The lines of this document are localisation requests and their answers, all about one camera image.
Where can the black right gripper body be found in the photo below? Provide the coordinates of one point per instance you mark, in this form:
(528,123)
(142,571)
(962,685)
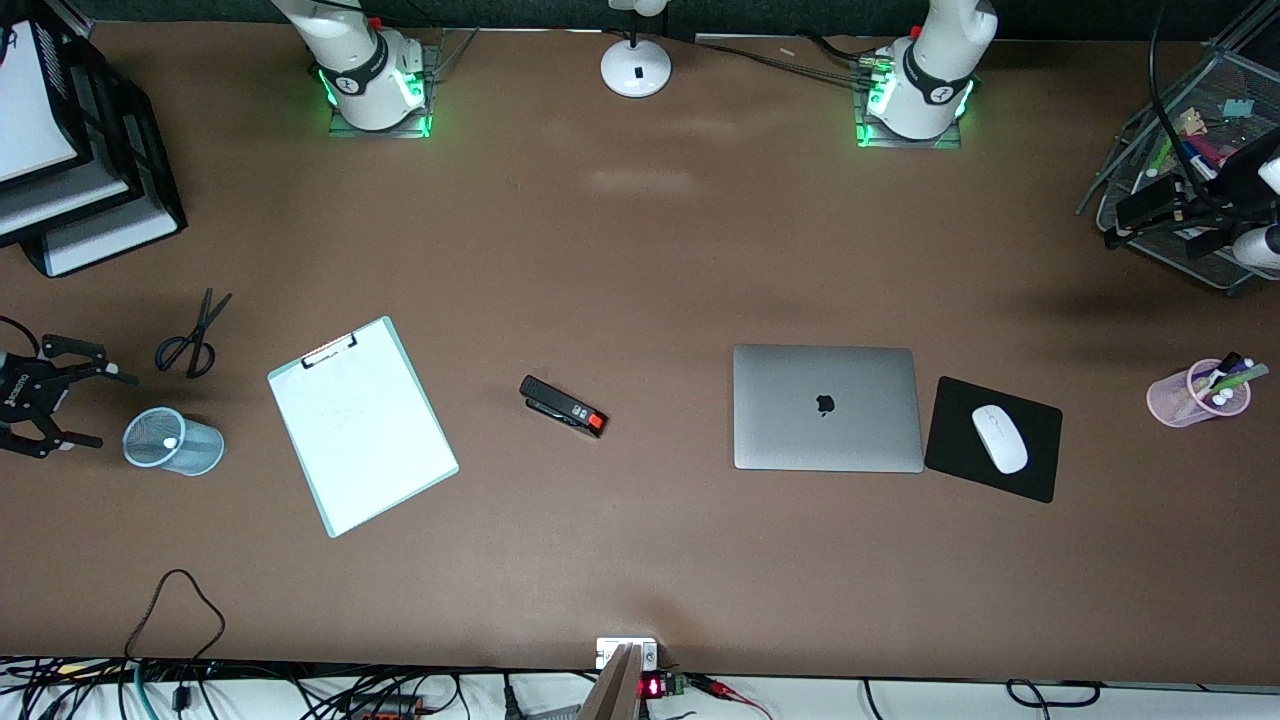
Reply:
(17,392)

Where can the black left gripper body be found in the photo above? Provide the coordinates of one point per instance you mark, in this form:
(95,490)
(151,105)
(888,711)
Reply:
(1222,192)

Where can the silver laptop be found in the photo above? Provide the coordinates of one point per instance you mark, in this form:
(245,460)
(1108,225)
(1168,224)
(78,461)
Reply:
(825,405)

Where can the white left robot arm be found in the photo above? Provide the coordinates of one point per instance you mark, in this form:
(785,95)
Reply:
(935,70)

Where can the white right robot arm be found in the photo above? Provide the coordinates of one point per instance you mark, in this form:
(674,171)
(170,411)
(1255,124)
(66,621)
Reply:
(360,60)

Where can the dark blue marker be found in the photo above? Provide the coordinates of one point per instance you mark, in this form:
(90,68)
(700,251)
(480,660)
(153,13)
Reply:
(1190,162)

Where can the red marker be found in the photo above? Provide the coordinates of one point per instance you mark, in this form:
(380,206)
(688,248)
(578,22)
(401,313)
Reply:
(1208,152)

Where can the black capped marker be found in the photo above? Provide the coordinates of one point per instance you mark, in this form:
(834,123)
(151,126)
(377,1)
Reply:
(1225,365)

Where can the green marker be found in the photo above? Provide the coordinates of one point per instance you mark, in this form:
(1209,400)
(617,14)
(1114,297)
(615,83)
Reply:
(1240,378)

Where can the green pen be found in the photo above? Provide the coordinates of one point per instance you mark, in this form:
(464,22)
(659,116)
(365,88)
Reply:
(1160,155)

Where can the tan wooden piece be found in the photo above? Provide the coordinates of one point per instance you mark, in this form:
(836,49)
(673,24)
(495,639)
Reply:
(1190,122)

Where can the teal paper note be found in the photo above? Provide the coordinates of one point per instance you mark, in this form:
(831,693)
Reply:
(1237,107)

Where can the black scissors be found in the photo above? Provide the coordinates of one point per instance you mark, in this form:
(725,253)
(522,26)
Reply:
(201,325)

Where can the blue mesh pen cup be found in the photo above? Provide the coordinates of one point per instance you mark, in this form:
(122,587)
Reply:
(200,445)

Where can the white paper stack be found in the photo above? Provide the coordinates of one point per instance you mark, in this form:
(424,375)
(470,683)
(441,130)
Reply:
(30,110)
(70,200)

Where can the pink translucent pen cup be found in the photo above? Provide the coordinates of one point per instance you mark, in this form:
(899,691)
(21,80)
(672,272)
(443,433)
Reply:
(1170,400)

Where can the black stacked paper tray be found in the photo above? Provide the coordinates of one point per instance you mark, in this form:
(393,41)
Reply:
(150,170)

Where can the light green clipboard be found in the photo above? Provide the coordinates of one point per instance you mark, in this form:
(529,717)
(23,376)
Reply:
(328,349)

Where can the white computer mouse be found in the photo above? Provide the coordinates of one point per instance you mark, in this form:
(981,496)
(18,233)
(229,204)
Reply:
(1000,440)

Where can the black mouse pad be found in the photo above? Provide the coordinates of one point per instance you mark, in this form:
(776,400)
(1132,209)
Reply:
(950,450)

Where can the white paper sheet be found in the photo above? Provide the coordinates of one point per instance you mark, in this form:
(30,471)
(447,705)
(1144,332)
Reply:
(370,440)

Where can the black red power strip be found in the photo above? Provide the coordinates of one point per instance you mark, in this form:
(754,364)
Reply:
(385,708)

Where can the black stapler red tip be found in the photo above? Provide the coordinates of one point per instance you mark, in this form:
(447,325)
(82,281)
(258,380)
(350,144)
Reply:
(560,405)

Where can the white lamp base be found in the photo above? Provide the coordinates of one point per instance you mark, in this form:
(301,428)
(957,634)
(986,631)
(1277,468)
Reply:
(636,70)

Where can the red LED circuit board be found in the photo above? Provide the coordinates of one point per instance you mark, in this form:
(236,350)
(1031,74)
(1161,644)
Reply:
(655,687)

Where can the white bracket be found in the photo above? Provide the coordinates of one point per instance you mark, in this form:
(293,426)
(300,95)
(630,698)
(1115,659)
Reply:
(605,650)

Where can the wooden post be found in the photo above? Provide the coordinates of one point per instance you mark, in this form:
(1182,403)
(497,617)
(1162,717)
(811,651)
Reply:
(610,690)

